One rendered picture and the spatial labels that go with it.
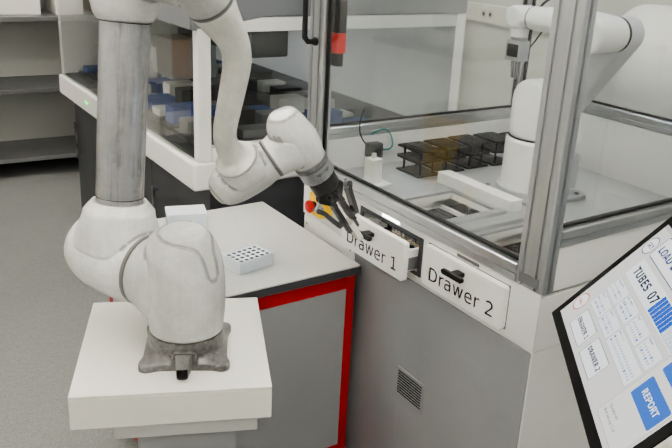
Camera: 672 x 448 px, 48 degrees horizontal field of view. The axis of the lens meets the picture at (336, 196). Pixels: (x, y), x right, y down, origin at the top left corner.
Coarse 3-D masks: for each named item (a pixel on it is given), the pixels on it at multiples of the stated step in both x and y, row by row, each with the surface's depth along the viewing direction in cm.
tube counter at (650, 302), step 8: (656, 288) 130; (648, 296) 130; (656, 296) 128; (664, 296) 126; (648, 304) 128; (656, 304) 126; (664, 304) 125; (648, 312) 127; (656, 312) 125; (664, 312) 123; (656, 320) 123; (664, 320) 121; (656, 328) 121; (664, 328) 120; (664, 336) 118; (664, 344) 117
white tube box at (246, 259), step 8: (240, 248) 219; (248, 248) 220; (256, 248) 220; (264, 248) 220; (224, 256) 214; (232, 256) 214; (240, 256) 214; (248, 256) 215; (256, 256) 216; (264, 256) 215; (272, 256) 217; (224, 264) 215; (232, 264) 212; (240, 264) 209; (248, 264) 211; (256, 264) 214; (264, 264) 216; (240, 272) 210; (248, 272) 212
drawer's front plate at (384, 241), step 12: (360, 216) 212; (360, 228) 210; (372, 228) 205; (348, 240) 217; (372, 240) 206; (384, 240) 201; (396, 240) 197; (360, 252) 212; (372, 252) 207; (384, 252) 202; (396, 252) 198; (408, 252) 196; (384, 264) 203; (396, 264) 198; (396, 276) 199
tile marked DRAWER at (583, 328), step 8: (584, 312) 143; (576, 320) 144; (584, 320) 141; (592, 320) 139; (576, 328) 141; (584, 328) 139; (592, 328) 137; (576, 336) 139; (584, 336) 137; (576, 344) 137
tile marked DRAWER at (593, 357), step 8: (592, 344) 133; (600, 344) 131; (584, 352) 133; (592, 352) 131; (600, 352) 129; (584, 360) 131; (592, 360) 129; (600, 360) 127; (608, 360) 125; (584, 368) 129; (592, 368) 127; (600, 368) 126; (592, 376) 126
